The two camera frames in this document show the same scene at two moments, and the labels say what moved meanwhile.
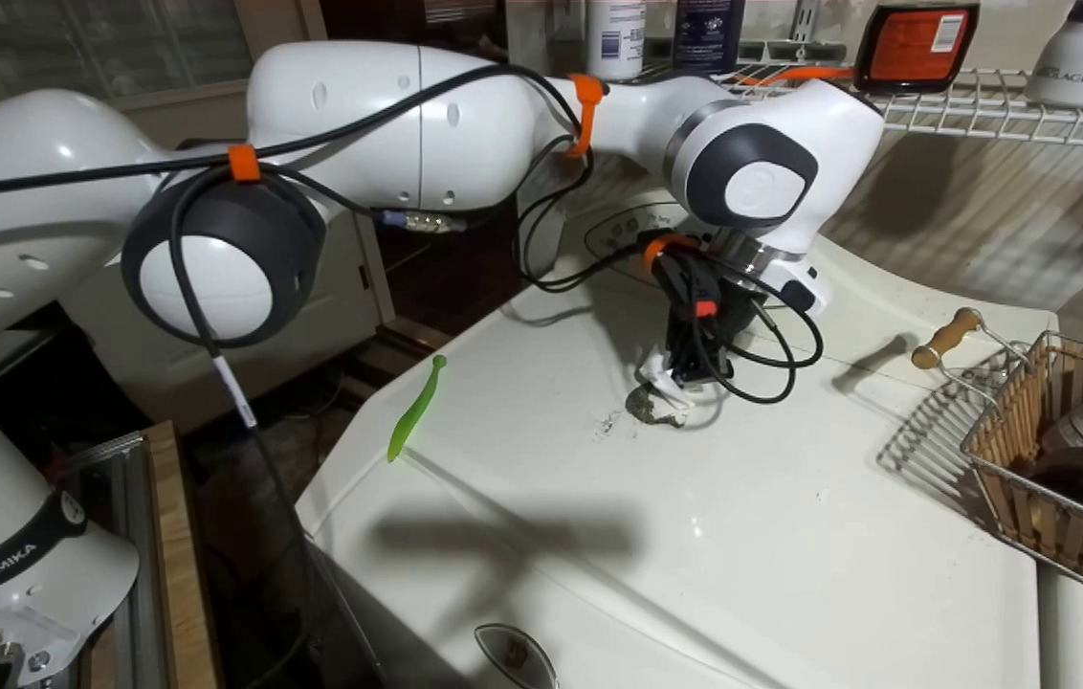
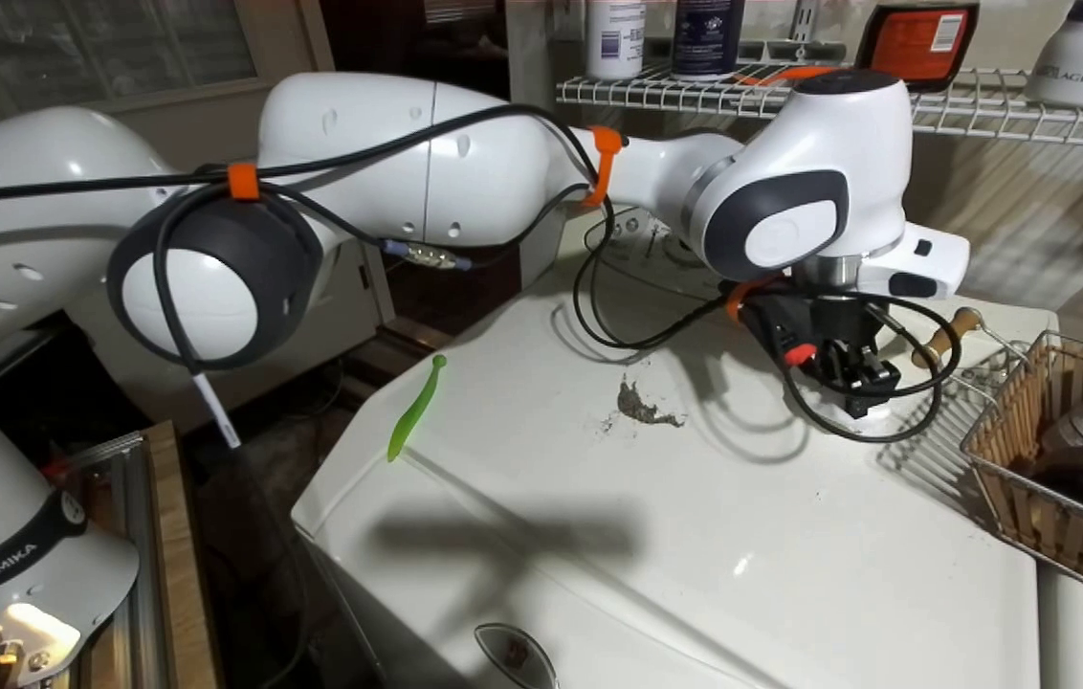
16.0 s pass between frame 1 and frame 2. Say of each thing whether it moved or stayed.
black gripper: moved
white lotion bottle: stayed
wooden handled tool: stayed
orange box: stayed
